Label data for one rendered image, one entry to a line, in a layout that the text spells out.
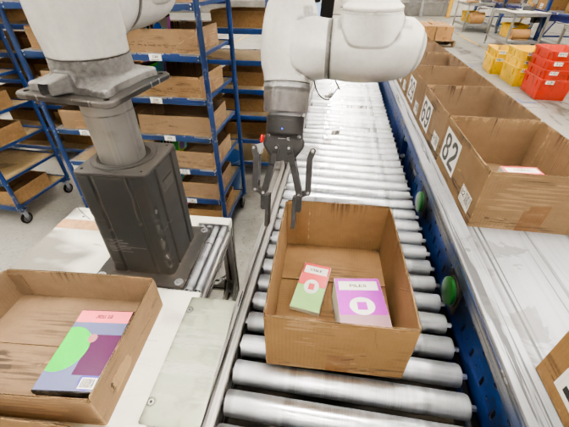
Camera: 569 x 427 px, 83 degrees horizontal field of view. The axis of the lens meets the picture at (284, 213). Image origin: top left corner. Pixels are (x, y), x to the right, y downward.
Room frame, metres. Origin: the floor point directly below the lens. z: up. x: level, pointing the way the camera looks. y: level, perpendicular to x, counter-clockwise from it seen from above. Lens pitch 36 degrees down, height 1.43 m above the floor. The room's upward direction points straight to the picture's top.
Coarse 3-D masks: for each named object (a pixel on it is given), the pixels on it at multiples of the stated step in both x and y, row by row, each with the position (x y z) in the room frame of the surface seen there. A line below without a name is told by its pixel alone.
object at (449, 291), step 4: (448, 276) 0.54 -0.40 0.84; (444, 280) 0.55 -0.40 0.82; (448, 280) 0.53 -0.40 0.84; (452, 280) 0.52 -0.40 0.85; (444, 284) 0.54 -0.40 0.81; (448, 284) 0.52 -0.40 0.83; (452, 284) 0.51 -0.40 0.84; (444, 288) 0.53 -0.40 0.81; (448, 288) 0.51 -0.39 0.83; (452, 288) 0.51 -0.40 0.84; (444, 292) 0.52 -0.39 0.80; (448, 292) 0.51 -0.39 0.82; (452, 292) 0.50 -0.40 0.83; (444, 296) 0.52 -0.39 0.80; (448, 296) 0.50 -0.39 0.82; (452, 296) 0.49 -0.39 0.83; (444, 300) 0.51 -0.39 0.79; (448, 300) 0.50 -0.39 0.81; (452, 300) 0.49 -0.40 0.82; (448, 304) 0.49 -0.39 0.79
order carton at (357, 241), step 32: (288, 224) 0.75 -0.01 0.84; (320, 224) 0.74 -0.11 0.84; (352, 224) 0.73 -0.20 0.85; (384, 224) 0.72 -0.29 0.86; (288, 256) 0.70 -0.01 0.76; (320, 256) 0.70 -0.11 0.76; (352, 256) 0.70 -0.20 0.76; (384, 256) 0.65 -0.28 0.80; (288, 288) 0.58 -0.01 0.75; (384, 288) 0.58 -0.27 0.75; (288, 320) 0.37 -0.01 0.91; (320, 320) 0.36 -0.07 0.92; (416, 320) 0.37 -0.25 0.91; (288, 352) 0.37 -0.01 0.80; (320, 352) 0.36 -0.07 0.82; (352, 352) 0.35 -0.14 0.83; (384, 352) 0.34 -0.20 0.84
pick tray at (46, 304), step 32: (0, 288) 0.52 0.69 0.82; (32, 288) 0.55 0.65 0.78; (64, 288) 0.55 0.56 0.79; (96, 288) 0.54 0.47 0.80; (128, 288) 0.53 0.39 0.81; (0, 320) 0.47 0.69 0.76; (32, 320) 0.47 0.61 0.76; (64, 320) 0.47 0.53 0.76; (0, 352) 0.39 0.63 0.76; (32, 352) 0.39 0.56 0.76; (128, 352) 0.36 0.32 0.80; (0, 384) 0.32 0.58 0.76; (32, 384) 0.32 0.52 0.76; (96, 384) 0.28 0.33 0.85; (32, 416) 0.26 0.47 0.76; (64, 416) 0.26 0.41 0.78; (96, 416) 0.25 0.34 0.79
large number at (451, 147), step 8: (448, 128) 1.04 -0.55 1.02; (448, 136) 1.02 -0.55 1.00; (448, 144) 1.00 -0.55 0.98; (456, 144) 0.93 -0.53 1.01; (440, 152) 1.04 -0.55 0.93; (448, 152) 0.97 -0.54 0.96; (456, 152) 0.91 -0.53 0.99; (448, 160) 0.95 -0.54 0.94; (456, 160) 0.89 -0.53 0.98; (448, 168) 0.93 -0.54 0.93
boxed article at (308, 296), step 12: (312, 264) 0.65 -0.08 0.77; (300, 276) 0.60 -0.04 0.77; (312, 276) 0.60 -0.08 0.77; (324, 276) 0.60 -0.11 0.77; (300, 288) 0.56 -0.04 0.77; (312, 288) 0.56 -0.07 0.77; (324, 288) 0.56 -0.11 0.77; (300, 300) 0.52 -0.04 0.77; (312, 300) 0.52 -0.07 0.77; (312, 312) 0.49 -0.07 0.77
